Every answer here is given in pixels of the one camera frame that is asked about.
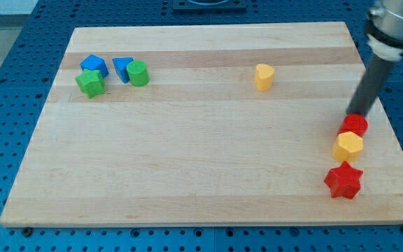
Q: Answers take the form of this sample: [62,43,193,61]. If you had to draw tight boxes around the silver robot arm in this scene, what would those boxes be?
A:
[365,0,403,62]

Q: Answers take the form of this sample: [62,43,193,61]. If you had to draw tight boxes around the yellow heart block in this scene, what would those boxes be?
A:
[255,64,275,92]

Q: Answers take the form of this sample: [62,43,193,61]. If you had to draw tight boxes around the wooden board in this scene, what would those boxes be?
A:
[0,22,403,228]

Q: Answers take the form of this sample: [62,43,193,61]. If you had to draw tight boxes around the green cylinder block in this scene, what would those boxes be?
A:
[127,60,150,87]

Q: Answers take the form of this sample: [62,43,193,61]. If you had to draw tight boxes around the blue triangle block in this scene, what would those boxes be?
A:
[113,57,134,83]

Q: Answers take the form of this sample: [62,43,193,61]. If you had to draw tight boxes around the green star block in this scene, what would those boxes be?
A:
[75,69,105,99]

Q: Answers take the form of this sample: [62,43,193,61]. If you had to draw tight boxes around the blue cube block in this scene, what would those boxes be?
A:
[80,54,109,78]

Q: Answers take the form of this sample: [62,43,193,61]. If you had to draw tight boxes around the yellow hexagon block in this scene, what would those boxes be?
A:
[332,132,364,162]

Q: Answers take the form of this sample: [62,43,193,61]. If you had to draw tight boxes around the red star block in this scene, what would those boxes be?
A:
[324,162,363,200]

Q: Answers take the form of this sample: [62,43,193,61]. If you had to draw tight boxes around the red cylinder block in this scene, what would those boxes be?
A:
[337,113,369,137]

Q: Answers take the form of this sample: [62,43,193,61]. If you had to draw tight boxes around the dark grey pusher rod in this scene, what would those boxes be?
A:
[346,53,397,118]

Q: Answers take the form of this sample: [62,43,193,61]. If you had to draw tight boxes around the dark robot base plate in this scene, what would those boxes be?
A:
[171,0,246,12]

